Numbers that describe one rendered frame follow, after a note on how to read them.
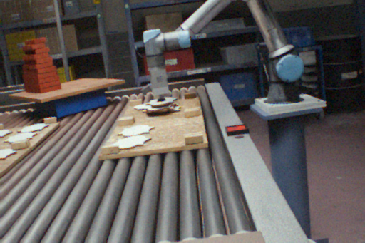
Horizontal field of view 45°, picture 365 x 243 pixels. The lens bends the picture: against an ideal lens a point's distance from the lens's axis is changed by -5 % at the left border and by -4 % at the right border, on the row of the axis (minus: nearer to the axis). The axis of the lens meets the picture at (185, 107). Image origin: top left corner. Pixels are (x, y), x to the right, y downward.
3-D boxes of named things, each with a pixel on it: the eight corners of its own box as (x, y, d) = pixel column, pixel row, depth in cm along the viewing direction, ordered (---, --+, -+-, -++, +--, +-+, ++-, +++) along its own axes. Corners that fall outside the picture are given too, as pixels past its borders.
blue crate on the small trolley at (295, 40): (292, 44, 540) (290, 27, 536) (317, 45, 493) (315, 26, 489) (265, 48, 528) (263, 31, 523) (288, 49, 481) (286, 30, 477)
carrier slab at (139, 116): (199, 100, 223) (198, 97, 223) (203, 118, 183) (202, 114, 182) (128, 109, 223) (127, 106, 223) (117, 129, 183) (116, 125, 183)
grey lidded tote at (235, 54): (252, 58, 641) (251, 41, 637) (261, 60, 607) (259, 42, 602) (219, 63, 633) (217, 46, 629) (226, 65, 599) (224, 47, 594)
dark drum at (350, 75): (353, 100, 583) (348, 33, 566) (375, 108, 524) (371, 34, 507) (311, 107, 579) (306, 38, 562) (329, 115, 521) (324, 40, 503)
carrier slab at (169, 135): (202, 118, 182) (202, 115, 182) (208, 147, 142) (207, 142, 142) (117, 130, 183) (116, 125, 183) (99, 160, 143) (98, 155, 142)
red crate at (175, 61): (192, 66, 641) (189, 46, 635) (195, 69, 597) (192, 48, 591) (145, 73, 636) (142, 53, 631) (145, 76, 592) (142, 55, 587)
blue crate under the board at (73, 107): (83, 101, 268) (80, 85, 266) (108, 105, 244) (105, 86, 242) (35, 113, 249) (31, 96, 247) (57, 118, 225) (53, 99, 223)
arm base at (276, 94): (291, 97, 216) (291, 76, 214) (305, 100, 201) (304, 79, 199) (263, 100, 213) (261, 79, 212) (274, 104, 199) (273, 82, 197)
